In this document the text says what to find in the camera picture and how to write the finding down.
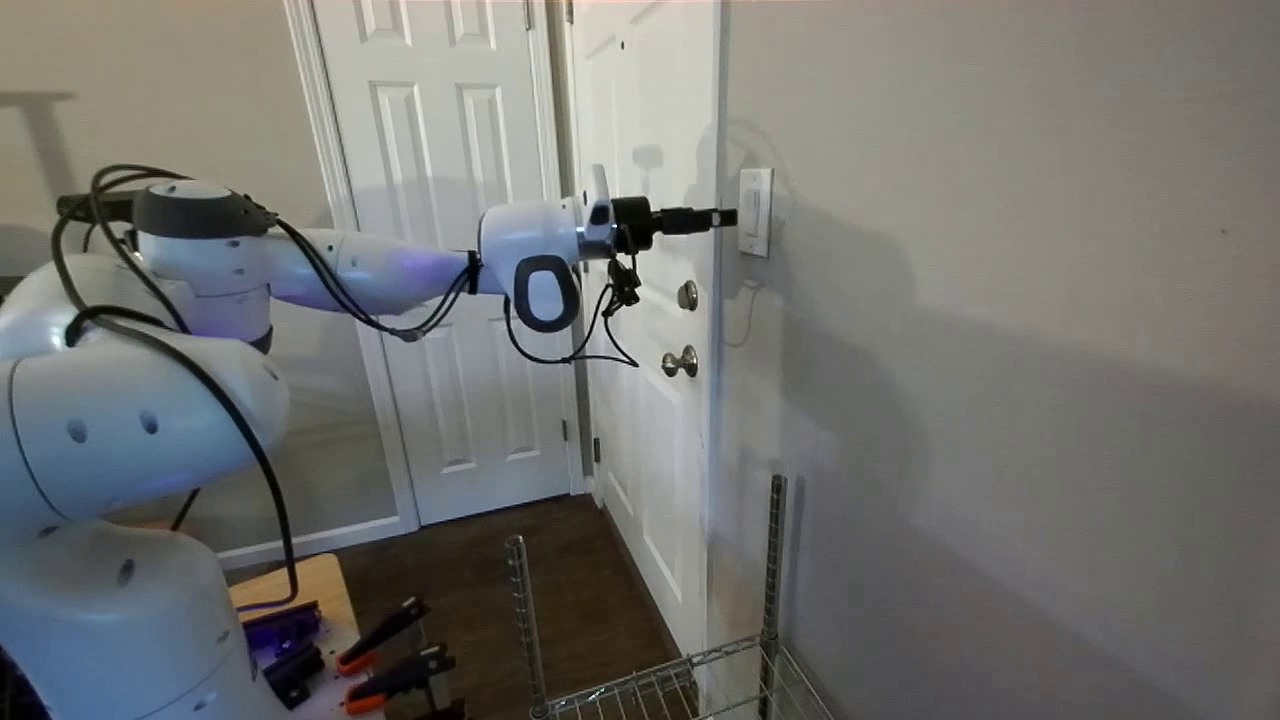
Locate orange black clamp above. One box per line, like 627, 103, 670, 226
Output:
338, 640, 456, 718
333, 592, 431, 671

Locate white wall light switch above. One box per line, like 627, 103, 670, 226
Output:
732, 164, 781, 259

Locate light wooden board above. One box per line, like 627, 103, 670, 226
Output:
229, 547, 369, 720

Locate white panel door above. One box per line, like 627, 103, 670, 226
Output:
281, 0, 591, 531

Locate metal wire shelf rack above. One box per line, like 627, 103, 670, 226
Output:
500, 470, 839, 720

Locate silver door knob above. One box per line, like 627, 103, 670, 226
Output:
659, 341, 706, 384

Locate black cable bundle along arm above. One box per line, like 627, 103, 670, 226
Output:
50, 161, 489, 348

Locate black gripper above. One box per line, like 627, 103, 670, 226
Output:
609, 193, 740, 256

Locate black looping wrist cable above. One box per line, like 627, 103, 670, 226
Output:
500, 281, 646, 372

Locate black cable across robot base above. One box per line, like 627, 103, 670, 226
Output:
62, 304, 306, 619

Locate black camera on stand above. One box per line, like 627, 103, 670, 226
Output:
52, 193, 139, 230

